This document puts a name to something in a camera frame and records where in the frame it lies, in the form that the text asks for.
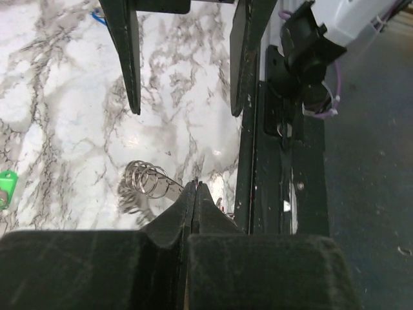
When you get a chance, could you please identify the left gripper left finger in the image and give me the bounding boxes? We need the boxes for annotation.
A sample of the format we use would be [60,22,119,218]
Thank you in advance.
[1,182,196,309]

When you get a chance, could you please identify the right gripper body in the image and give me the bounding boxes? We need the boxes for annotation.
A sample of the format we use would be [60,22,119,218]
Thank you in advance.
[127,0,241,15]

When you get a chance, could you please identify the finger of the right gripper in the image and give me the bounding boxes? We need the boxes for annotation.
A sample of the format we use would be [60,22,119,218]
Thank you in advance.
[99,0,141,115]
[230,0,277,116]

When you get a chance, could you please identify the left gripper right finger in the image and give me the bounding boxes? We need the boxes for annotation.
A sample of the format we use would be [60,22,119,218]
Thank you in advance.
[188,183,358,309]

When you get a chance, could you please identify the key with green tag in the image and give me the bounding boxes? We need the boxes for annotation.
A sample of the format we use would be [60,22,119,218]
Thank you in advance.
[0,170,18,210]

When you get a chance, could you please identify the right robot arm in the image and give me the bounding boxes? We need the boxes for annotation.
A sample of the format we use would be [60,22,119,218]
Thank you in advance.
[100,1,407,116]

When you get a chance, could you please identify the metal disc keyring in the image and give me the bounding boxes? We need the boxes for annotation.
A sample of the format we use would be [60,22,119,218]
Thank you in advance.
[124,160,235,223]

